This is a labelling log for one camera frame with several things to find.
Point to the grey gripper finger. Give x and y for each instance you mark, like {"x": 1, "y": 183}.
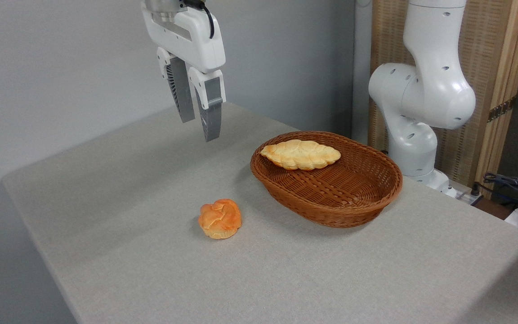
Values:
{"x": 181, "y": 94}
{"x": 212, "y": 117}

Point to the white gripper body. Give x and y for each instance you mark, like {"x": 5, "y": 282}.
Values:
{"x": 187, "y": 36}

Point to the long braided bread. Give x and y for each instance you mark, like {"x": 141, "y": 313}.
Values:
{"x": 301, "y": 155}

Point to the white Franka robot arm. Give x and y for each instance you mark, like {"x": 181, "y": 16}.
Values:
{"x": 434, "y": 90}

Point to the round knotted bread roll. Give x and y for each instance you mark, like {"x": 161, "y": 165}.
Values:
{"x": 220, "y": 219}

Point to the brown wicker basket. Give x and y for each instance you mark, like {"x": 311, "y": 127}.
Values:
{"x": 331, "y": 193}

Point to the white power strip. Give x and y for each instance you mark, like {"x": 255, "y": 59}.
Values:
{"x": 468, "y": 197}

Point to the wooden folding screen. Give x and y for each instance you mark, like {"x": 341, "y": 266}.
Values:
{"x": 488, "y": 54}

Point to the metal screen hinge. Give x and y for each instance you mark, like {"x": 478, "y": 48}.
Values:
{"x": 502, "y": 109}

